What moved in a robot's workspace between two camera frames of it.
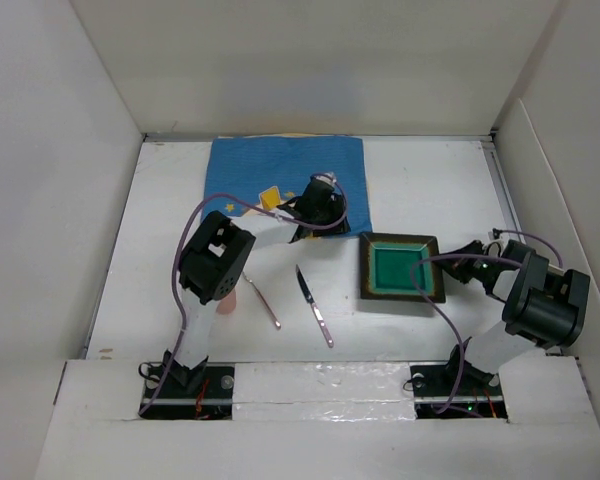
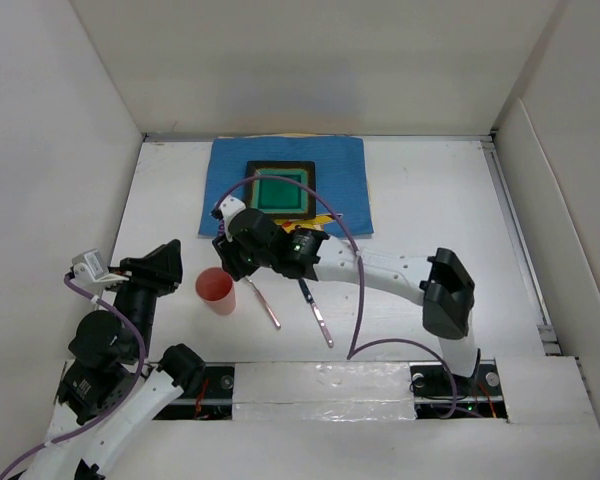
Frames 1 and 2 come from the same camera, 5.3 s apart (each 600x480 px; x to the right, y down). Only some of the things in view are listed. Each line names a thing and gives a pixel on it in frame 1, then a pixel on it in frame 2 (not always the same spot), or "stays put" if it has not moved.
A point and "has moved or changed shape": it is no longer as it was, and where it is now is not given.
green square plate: x=401 y=266 has moved or changed shape
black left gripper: x=335 y=208 → x=162 y=268
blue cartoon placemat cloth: x=248 y=175 stays put
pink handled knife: x=310 y=300 stays put
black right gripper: x=458 y=268 → x=227 y=247
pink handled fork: x=276 y=321 stays put
